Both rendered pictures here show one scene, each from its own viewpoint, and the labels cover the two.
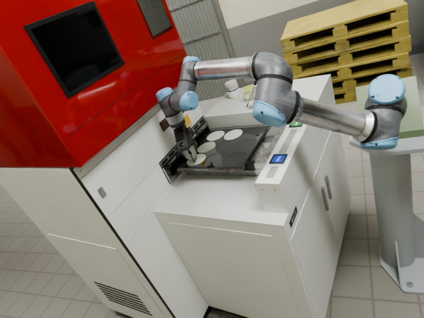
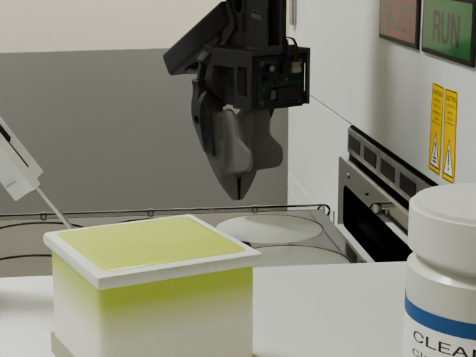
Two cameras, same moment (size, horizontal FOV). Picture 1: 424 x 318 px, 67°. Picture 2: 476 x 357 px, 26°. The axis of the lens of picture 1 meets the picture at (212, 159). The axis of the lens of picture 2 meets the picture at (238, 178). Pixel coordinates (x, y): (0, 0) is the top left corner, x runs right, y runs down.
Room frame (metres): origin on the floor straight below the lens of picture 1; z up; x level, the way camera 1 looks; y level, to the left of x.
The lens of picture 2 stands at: (1.99, -0.64, 1.16)
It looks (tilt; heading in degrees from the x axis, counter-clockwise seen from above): 13 degrees down; 133
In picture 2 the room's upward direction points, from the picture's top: straight up
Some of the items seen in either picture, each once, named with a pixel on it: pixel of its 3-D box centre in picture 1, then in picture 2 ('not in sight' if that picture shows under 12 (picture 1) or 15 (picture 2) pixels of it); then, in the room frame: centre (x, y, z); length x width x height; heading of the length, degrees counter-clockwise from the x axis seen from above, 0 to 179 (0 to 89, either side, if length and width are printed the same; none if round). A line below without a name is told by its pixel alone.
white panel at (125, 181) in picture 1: (158, 149); (370, 86); (1.39, 0.22, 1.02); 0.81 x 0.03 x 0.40; 140
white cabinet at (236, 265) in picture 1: (274, 209); not in sight; (1.39, -0.21, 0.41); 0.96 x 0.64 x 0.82; 140
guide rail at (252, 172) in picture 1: (228, 171); not in sight; (1.26, -0.05, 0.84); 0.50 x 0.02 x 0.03; 50
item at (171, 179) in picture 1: (189, 149); (402, 258); (1.51, 0.09, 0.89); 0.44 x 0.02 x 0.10; 140
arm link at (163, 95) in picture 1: (168, 101); not in sight; (1.34, 0.08, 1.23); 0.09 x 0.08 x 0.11; 40
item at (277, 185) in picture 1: (292, 154); not in sight; (1.11, -0.32, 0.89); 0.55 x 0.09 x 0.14; 140
